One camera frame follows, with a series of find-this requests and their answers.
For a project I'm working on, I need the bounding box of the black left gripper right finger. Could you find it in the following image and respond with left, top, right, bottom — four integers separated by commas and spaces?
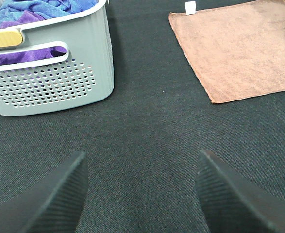
196, 151, 285, 233

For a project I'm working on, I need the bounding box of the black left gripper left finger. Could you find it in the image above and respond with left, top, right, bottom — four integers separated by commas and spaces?
0, 151, 88, 233

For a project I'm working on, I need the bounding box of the brown microfibre towel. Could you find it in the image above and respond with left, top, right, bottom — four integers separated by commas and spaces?
168, 0, 285, 104

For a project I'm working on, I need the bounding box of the black table mat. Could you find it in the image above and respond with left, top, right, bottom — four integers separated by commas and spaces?
0, 0, 285, 233

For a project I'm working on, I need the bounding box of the grey perforated laundry basket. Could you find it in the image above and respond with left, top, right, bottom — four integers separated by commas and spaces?
0, 0, 114, 117

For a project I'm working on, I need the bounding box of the purple towel in basket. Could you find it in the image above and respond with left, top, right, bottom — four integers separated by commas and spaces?
0, 10, 67, 66

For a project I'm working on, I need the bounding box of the blue towel in basket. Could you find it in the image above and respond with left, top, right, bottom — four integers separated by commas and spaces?
0, 0, 98, 29

